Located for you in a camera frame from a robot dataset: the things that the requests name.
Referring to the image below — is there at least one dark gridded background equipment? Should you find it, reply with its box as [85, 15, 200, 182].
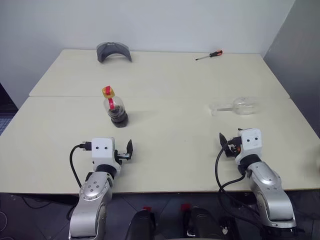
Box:
[0, 82, 18, 137]

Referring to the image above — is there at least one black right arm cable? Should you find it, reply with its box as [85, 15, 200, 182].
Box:
[215, 146, 266, 228]

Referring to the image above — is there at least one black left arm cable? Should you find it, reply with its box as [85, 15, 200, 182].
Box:
[69, 141, 92, 189]

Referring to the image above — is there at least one dark soda bottle red label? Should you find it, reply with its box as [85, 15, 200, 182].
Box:
[101, 85, 129, 129]

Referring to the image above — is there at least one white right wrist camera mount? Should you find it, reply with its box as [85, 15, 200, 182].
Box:
[234, 127, 263, 166]

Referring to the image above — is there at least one orange black handled screwdriver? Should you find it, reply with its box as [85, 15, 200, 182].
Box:
[195, 49, 224, 62]

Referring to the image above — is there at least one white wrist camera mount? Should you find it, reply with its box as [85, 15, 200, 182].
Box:
[90, 136, 123, 176]
[234, 127, 263, 166]

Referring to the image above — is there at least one grey curved visor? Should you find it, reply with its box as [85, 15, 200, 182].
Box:
[95, 41, 133, 64]

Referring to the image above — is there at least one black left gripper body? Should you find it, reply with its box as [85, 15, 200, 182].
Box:
[114, 149, 132, 162]

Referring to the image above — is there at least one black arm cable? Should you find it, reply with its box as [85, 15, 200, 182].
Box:
[69, 141, 92, 189]
[215, 146, 266, 228]

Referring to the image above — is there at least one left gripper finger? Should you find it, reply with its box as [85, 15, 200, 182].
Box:
[125, 139, 134, 161]

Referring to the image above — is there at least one dark rounded shape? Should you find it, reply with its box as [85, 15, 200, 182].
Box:
[184, 206, 227, 240]
[124, 209, 158, 240]

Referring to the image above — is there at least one small dark white-spotted shape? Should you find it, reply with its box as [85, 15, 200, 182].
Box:
[218, 216, 237, 237]

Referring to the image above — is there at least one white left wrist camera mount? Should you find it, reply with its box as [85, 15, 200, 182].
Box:
[90, 136, 123, 176]

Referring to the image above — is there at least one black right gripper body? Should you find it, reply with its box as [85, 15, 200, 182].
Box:
[224, 136, 242, 159]

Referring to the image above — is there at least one clear plastic cup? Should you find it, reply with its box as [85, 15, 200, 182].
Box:
[208, 96, 260, 117]

